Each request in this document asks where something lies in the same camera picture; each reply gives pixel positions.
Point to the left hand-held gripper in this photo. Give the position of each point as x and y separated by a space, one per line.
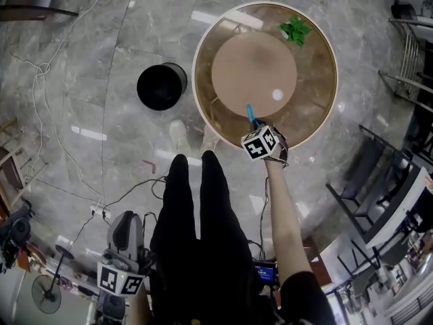
110 278

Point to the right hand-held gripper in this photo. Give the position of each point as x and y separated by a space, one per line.
258 146

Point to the black waste bin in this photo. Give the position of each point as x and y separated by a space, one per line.
159 86

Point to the person's left forearm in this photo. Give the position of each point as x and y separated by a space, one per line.
142 308

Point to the person's right forearm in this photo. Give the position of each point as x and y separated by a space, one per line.
285 222

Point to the round glass coffee table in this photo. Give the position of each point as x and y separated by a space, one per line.
253 66

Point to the white power strip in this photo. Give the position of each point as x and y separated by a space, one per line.
97 210

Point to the person's left leg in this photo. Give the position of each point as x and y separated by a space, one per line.
176 232

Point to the person's leg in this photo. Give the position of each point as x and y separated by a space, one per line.
220 232
176 232

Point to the person's right white shoe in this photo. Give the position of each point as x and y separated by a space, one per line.
209 141

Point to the person's white shoe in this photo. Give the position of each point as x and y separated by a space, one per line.
209 141
178 134

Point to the black round base stand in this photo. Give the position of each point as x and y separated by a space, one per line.
65 252

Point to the red angled piece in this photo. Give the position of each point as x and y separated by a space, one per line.
150 165

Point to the person's left white shoe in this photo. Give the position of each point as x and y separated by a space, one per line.
178 134

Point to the person's right leg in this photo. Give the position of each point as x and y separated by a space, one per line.
220 232

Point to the small green potted plant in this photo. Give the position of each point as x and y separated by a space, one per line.
295 30

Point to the black floor fan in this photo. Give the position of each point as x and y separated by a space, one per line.
46 295

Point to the dark bag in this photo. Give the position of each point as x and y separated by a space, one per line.
18 229

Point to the light wooden stool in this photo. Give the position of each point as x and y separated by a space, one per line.
13 171

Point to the black device blue screen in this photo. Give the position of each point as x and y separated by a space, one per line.
265 273

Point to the white board panel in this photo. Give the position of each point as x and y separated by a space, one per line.
406 198

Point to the person's black top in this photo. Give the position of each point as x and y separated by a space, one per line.
308 300

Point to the black mesh basket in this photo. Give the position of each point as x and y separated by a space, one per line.
404 12

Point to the black frame chair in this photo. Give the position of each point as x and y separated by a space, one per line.
389 174

